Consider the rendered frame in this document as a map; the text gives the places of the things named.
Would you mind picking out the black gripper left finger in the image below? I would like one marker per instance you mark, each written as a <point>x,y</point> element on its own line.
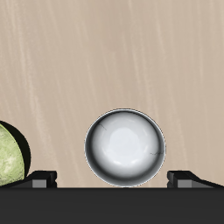
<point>40,176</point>

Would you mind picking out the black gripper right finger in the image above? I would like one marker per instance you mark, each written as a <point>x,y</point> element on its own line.
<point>182,176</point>

